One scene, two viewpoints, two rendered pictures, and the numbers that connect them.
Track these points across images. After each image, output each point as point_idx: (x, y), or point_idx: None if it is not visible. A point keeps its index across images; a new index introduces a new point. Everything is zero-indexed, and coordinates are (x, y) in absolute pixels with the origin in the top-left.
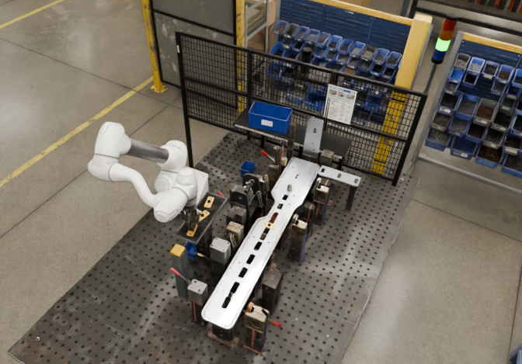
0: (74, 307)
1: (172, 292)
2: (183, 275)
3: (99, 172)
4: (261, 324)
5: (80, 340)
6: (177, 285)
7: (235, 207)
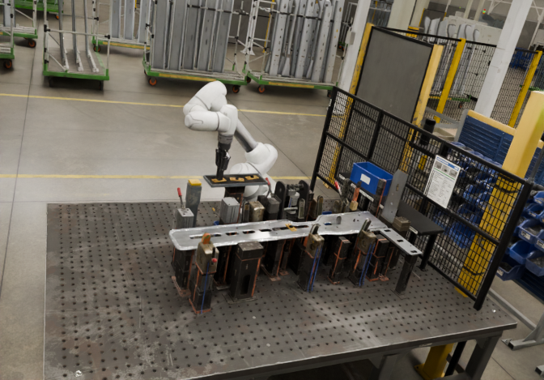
0: (108, 211)
1: None
2: None
3: (186, 108)
4: (203, 256)
5: (90, 224)
6: None
7: (273, 198)
